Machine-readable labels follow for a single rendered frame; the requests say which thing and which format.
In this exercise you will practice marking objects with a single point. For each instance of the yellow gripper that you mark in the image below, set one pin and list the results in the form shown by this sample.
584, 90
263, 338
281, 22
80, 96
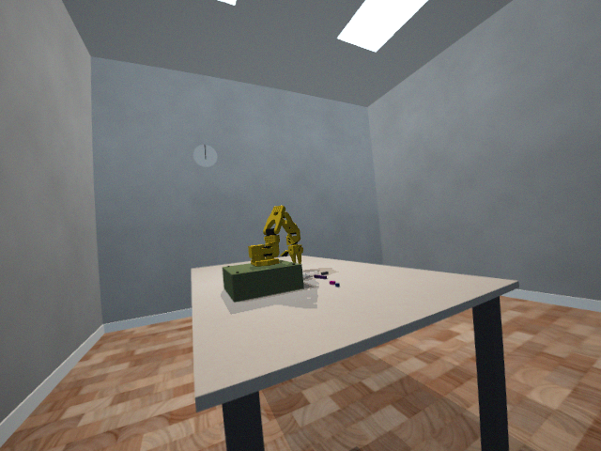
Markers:
294, 250

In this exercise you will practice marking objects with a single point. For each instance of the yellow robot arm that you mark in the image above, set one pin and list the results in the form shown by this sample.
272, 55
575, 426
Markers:
272, 239

